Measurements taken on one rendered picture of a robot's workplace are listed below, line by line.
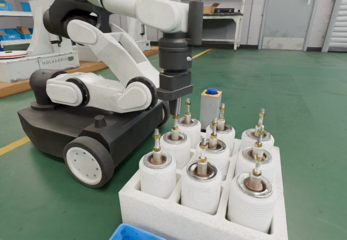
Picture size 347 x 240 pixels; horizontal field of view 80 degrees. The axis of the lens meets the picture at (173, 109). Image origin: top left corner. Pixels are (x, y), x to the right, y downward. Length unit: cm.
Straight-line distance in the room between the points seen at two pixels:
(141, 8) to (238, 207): 49
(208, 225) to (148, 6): 50
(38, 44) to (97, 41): 186
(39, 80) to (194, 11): 89
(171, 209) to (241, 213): 15
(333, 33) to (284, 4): 117
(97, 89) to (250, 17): 485
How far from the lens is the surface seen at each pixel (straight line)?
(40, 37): 272
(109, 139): 80
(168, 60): 52
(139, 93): 78
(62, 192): 92
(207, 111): 85
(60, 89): 106
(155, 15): 51
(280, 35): 551
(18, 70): 238
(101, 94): 96
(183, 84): 56
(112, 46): 84
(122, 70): 85
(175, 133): 62
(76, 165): 89
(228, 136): 68
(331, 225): 88
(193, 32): 51
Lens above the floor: 58
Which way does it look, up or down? 23 degrees down
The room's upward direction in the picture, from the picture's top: straight up
